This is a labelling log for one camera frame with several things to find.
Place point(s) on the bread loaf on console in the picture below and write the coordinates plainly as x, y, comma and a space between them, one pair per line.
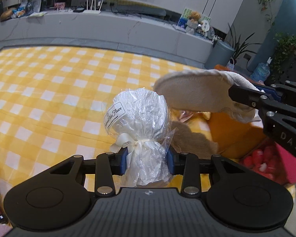
6, 15

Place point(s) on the red Wonderlab cube box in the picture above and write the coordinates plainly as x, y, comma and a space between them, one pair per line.
273, 162

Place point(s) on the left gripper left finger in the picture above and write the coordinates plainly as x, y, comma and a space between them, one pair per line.
104, 167

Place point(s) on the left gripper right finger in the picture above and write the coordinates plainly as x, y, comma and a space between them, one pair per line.
190, 167

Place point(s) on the teddy bear on console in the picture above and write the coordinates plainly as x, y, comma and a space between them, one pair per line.
193, 19

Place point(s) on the grey round trash bin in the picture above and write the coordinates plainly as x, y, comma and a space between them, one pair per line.
220, 55

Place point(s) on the white marble TV console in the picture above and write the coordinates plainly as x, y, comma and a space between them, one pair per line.
106, 26

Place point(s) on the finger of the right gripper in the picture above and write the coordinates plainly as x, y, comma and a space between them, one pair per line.
249, 97
284, 93

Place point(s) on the white wifi router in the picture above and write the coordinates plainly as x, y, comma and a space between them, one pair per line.
93, 6

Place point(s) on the yellow checkered tablecloth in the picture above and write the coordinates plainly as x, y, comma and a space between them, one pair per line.
53, 100

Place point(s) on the beige soft slipper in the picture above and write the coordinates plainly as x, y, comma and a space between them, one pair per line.
206, 91

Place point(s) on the white flower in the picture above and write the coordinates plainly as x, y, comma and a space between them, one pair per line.
140, 120

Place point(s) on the white round desk fan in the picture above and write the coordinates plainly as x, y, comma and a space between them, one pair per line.
205, 26

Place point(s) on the hanging ivy vine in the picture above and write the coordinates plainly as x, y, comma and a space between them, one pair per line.
266, 8

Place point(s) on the blue water jug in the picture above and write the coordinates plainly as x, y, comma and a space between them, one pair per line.
262, 71

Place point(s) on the tall green floor plant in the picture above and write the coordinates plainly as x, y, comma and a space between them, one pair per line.
240, 47

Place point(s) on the pastel woven handbag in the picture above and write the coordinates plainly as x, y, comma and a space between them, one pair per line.
231, 64

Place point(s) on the dark cabinet with plants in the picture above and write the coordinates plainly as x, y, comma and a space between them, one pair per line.
283, 65

